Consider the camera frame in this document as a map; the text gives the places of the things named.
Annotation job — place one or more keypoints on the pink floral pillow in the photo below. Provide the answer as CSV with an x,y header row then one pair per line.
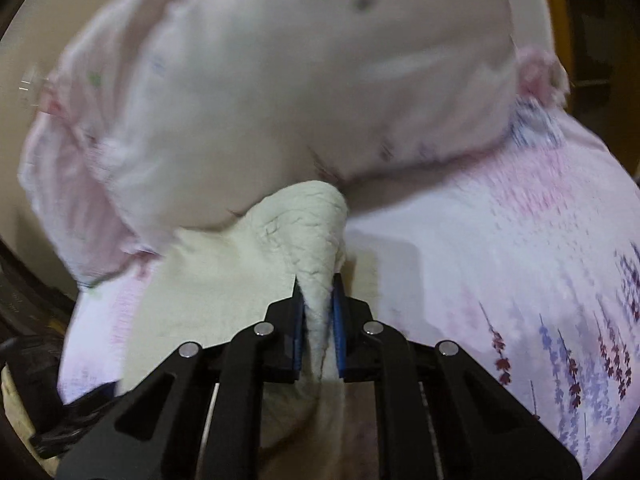
x,y
300,85
60,185

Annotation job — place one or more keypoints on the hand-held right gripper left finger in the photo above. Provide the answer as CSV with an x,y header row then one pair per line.
x,y
298,330

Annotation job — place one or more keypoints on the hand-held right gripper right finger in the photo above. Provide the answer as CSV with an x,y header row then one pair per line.
x,y
340,330

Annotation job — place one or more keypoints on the wooden headboard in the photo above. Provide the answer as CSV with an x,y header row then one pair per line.
x,y
557,10

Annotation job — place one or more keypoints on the floral bed sheet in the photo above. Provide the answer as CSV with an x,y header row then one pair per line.
x,y
450,260

